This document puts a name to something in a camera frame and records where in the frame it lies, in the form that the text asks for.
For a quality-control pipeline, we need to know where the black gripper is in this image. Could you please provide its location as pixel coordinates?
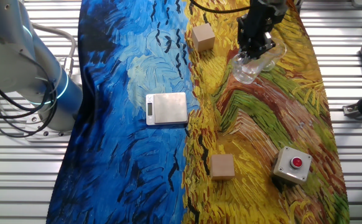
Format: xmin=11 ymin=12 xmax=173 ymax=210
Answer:
xmin=236 ymin=0 xmax=289 ymax=60

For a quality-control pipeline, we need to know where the clear plastic cup with water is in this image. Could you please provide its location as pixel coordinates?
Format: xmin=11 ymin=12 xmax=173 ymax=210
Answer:
xmin=231 ymin=51 xmax=271 ymax=85

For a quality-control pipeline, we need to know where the empty clear plastic cup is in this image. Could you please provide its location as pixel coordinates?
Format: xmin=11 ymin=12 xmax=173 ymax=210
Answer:
xmin=263 ymin=37 xmax=288 ymax=72

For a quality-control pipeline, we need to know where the light wooden cube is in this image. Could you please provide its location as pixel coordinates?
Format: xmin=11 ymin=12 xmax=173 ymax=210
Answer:
xmin=210 ymin=153 xmax=236 ymax=181
xmin=191 ymin=23 xmax=216 ymax=53

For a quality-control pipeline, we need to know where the silver digital kitchen scale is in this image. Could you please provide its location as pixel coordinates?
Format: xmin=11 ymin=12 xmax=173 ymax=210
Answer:
xmin=146 ymin=92 xmax=188 ymax=126

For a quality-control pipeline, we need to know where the grey box with red button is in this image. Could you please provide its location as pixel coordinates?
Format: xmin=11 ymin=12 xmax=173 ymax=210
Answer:
xmin=269 ymin=146 xmax=313 ymax=186

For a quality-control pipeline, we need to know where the Van Gogh painting print cloth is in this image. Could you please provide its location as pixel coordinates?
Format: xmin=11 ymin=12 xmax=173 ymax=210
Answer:
xmin=45 ymin=0 xmax=351 ymax=224

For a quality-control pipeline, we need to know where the thick black braided cable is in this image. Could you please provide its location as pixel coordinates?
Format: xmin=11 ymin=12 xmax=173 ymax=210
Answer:
xmin=188 ymin=0 xmax=251 ymax=14

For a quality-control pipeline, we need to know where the grey hose with metal connector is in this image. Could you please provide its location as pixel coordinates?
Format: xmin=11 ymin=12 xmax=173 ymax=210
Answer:
xmin=31 ymin=23 xmax=77 ymax=78

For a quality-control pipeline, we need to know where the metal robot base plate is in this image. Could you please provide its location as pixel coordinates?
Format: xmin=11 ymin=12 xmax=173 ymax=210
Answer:
xmin=22 ymin=105 xmax=76 ymax=141

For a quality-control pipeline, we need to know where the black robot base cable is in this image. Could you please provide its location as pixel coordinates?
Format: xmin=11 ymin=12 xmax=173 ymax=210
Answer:
xmin=0 ymin=52 xmax=59 ymax=138

